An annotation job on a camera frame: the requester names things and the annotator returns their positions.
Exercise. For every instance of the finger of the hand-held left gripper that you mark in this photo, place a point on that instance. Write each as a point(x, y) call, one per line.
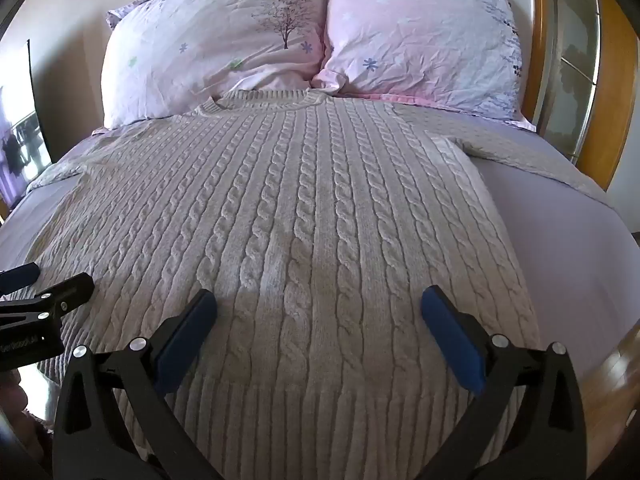
point(20, 275)
point(65, 292)

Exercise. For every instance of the wall poster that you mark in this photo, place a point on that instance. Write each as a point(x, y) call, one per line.
point(20, 140)

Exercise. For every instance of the person's left hand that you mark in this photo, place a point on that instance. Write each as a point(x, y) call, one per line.
point(17, 400)

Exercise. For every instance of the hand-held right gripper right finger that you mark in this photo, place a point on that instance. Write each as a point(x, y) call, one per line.
point(450, 335)

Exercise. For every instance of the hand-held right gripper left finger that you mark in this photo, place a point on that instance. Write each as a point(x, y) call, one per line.
point(187, 332)

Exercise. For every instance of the pink pillow with flower print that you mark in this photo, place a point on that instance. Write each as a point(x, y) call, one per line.
point(425, 35)

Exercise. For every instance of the wooden headboard with mirror panels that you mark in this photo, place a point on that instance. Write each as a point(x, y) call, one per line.
point(575, 60)

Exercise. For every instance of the pink pillow with tree print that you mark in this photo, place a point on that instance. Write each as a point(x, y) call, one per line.
point(210, 45)

